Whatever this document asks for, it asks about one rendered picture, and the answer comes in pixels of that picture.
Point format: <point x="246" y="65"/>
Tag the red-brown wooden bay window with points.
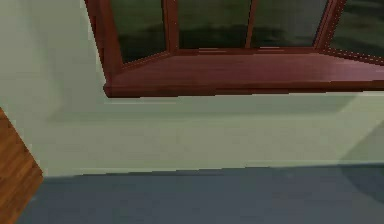
<point x="233" y="73"/>

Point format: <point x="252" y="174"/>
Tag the brown wooden door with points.
<point x="15" y="173"/>

